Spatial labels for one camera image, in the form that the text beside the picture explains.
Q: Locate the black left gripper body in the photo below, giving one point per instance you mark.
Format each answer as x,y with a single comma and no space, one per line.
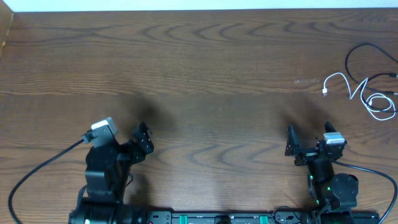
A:
125,149

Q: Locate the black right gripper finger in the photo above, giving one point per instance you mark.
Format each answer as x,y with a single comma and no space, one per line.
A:
293,144
329,128

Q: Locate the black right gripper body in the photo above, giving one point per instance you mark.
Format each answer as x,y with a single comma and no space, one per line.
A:
311,152

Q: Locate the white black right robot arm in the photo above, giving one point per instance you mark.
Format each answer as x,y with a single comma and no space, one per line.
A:
331,190

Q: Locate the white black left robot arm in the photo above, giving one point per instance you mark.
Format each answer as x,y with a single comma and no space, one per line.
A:
108,165

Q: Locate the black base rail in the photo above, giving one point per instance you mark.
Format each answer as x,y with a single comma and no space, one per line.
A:
283,216

